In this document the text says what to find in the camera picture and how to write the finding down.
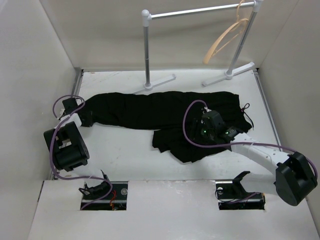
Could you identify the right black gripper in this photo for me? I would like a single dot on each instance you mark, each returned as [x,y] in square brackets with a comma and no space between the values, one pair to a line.
[202,123]

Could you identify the black trousers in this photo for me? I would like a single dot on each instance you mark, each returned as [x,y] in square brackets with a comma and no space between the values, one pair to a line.
[164,113]

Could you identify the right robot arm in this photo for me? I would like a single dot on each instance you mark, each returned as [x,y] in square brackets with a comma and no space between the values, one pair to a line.
[293,177]

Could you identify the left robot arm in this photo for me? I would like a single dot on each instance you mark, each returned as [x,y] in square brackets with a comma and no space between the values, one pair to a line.
[67,149]

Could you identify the beige plastic hanger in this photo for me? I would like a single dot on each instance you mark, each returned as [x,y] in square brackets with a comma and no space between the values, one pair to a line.
[231,33]

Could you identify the white clothes rack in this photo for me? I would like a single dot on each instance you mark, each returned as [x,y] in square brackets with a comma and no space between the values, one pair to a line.
[231,71]

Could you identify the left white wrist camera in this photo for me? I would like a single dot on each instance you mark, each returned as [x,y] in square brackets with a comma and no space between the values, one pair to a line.
[62,115]

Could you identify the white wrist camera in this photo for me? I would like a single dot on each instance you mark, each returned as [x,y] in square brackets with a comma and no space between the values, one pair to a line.
[62,115]
[205,109]

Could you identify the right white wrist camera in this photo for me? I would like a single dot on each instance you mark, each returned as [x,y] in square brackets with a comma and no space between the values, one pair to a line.
[205,109]

